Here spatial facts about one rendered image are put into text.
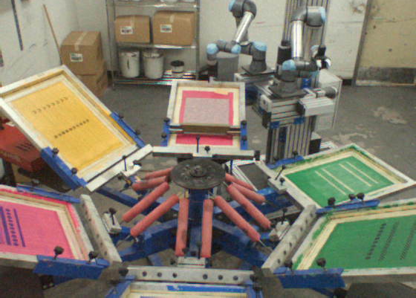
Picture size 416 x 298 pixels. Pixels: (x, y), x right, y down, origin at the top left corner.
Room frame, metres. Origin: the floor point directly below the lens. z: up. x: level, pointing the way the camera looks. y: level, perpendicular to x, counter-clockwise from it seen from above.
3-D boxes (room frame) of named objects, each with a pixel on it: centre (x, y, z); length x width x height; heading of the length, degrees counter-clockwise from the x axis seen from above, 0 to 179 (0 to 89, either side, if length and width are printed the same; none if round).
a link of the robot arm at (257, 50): (3.85, -0.43, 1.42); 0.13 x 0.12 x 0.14; 59
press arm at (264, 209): (2.40, -0.50, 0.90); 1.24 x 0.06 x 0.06; 118
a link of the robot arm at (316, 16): (3.39, -0.76, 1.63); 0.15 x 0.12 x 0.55; 88
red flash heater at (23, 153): (2.85, 1.25, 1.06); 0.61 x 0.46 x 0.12; 58
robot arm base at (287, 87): (3.39, -0.62, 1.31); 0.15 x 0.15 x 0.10
